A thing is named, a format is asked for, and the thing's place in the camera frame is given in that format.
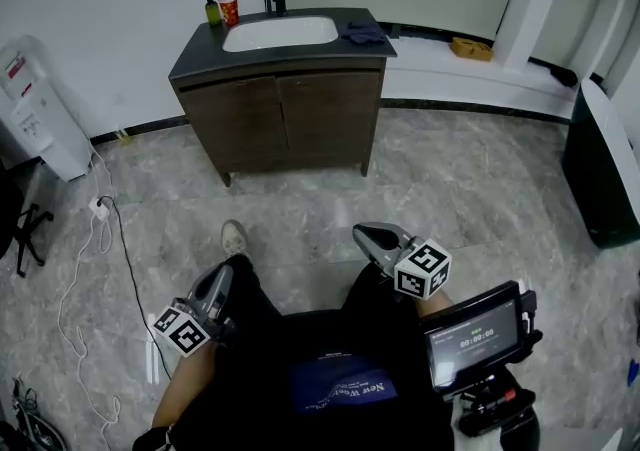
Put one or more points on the dark green bathtub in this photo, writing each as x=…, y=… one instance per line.
x=590, y=179

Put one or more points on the green soap pump bottle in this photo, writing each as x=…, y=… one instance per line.
x=213, y=13

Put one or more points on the person's left white shoe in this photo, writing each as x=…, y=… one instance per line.
x=234, y=239

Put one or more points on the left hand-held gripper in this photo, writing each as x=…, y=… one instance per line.
x=182, y=331

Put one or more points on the red paper cup with straw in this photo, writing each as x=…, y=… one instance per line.
x=230, y=11

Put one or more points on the person's left forearm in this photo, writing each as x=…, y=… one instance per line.
x=185, y=389

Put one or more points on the black chest mount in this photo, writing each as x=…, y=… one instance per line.
x=495, y=414

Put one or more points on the white power strip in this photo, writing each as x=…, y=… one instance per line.
x=100, y=208

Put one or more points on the person's right forearm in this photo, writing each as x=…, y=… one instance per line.
x=432, y=304

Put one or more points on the person's black shirt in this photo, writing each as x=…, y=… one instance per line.
x=260, y=389

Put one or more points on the small yellow wooden box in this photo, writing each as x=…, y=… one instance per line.
x=472, y=49

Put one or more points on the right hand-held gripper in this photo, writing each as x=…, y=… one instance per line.
x=422, y=269

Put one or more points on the black smartphone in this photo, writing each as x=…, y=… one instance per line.
x=475, y=339

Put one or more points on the person's black trousers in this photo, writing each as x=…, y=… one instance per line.
x=255, y=289

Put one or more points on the dark blue cloth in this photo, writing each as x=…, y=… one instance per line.
x=365, y=33

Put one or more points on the small blue object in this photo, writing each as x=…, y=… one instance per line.
x=634, y=371

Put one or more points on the brown wooden sink cabinet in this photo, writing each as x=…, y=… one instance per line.
x=200, y=59

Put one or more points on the white sink basin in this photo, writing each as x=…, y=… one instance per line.
x=280, y=34

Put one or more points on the small black object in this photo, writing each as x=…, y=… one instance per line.
x=565, y=78

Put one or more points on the white water dispenser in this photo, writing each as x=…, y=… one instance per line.
x=55, y=139

